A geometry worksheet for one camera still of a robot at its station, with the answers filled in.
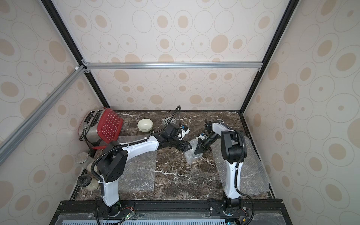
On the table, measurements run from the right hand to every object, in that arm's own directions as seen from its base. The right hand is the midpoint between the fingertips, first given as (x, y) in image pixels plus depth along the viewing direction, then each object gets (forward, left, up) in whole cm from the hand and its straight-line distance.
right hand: (201, 152), depth 92 cm
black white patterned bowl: (+26, +28, +1) cm, 38 cm away
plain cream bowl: (+21, +43, +1) cm, 48 cm away
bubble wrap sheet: (-15, -31, -5) cm, 35 cm away
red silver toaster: (+7, +64, +15) cm, 67 cm away
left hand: (+1, +6, +8) cm, 10 cm away
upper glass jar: (-15, +65, +13) cm, 68 cm away
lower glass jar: (-24, +61, +8) cm, 66 cm away
